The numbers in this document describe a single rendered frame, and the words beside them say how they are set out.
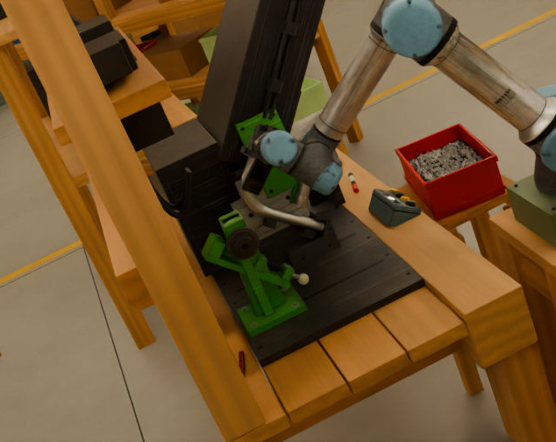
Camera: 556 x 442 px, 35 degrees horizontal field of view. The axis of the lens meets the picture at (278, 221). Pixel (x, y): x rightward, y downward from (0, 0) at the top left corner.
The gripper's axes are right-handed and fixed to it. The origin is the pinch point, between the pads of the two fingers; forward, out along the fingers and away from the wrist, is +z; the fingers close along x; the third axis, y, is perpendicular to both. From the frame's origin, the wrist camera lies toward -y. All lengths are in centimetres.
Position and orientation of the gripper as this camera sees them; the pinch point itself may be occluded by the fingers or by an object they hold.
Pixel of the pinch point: (254, 156)
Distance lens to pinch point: 225.3
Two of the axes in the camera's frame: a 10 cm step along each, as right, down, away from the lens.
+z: -1.6, -0.7, 9.8
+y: 3.4, -9.4, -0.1
